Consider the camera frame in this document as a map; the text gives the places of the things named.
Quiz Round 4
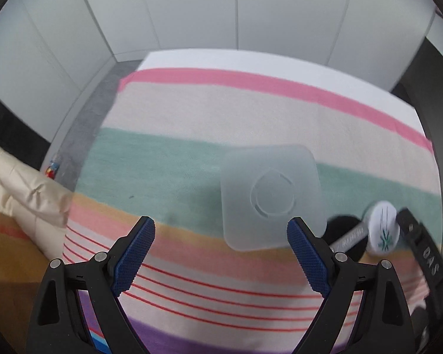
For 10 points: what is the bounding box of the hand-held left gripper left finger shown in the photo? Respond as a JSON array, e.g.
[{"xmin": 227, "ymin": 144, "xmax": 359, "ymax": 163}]
[{"xmin": 27, "ymin": 215, "xmax": 156, "ymax": 354}]

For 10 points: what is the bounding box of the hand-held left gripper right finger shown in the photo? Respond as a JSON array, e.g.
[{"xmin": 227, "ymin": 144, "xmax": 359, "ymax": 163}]
[{"xmin": 286, "ymin": 217, "xmax": 416, "ymax": 354}]

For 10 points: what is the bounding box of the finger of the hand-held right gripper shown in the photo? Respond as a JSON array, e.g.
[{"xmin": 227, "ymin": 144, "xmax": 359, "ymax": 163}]
[{"xmin": 396, "ymin": 206, "xmax": 443, "ymax": 305}]

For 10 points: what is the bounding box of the silver tube with white cap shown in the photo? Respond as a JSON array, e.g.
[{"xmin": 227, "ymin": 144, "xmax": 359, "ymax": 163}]
[{"xmin": 330, "ymin": 200, "xmax": 398, "ymax": 256}]

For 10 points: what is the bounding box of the frosted square plastic lid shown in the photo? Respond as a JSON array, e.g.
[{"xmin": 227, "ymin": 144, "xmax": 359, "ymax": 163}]
[{"xmin": 219, "ymin": 144, "xmax": 328, "ymax": 253}]

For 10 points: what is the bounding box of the black round compact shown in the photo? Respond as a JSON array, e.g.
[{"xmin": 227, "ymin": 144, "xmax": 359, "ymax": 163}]
[{"xmin": 325, "ymin": 214, "xmax": 368, "ymax": 263}]

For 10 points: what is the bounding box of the small colourful floor item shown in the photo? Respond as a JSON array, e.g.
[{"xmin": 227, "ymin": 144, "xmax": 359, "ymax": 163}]
[{"xmin": 46, "ymin": 153, "xmax": 62, "ymax": 180}]

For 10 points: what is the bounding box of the striped pastel cloth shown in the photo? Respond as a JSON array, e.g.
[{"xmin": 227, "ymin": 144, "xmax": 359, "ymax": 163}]
[{"xmin": 62, "ymin": 67, "xmax": 443, "ymax": 354}]

